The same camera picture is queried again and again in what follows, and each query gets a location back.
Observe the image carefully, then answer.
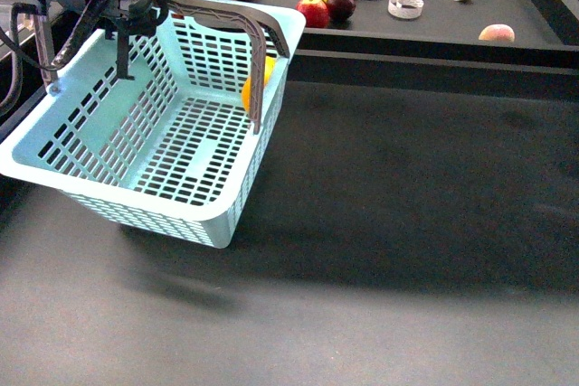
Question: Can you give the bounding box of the yellow mango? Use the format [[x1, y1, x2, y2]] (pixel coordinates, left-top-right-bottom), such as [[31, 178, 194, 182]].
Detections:
[[241, 56, 276, 113]]

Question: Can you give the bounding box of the light blue plastic basket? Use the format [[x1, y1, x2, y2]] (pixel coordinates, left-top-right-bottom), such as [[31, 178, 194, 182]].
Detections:
[[1, 0, 305, 249]]

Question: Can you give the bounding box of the red apple on tray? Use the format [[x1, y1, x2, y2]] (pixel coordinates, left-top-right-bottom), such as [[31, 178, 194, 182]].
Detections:
[[296, 0, 330, 29]]

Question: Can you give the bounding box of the dark purple plum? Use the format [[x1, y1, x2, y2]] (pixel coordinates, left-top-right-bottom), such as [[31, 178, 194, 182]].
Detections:
[[326, 0, 356, 22]]

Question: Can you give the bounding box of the pink peach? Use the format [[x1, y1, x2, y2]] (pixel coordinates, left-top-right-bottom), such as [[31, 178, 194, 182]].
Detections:
[[478, 24, 516, 42]]

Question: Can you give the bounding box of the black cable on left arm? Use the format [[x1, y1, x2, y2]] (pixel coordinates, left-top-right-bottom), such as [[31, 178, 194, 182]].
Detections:
[[0, 1, 60, 118]]

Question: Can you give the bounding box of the clear plastic ring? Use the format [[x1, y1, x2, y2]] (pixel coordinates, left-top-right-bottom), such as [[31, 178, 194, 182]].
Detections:
[[387, 0, 425, 21]]

